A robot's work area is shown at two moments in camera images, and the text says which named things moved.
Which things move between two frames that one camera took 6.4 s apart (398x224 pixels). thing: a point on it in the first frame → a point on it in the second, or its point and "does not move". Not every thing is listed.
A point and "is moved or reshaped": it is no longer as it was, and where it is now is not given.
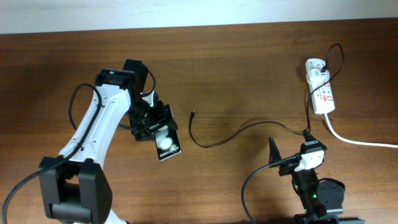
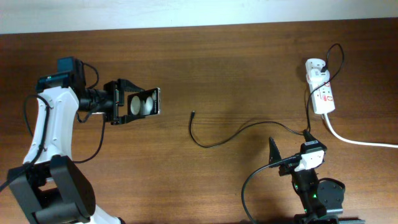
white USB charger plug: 316,75 does not move
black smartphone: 167,141 is moved or reshaped
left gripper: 163,116 → 118,88
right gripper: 275,155 does not move
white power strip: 322,94 does not move
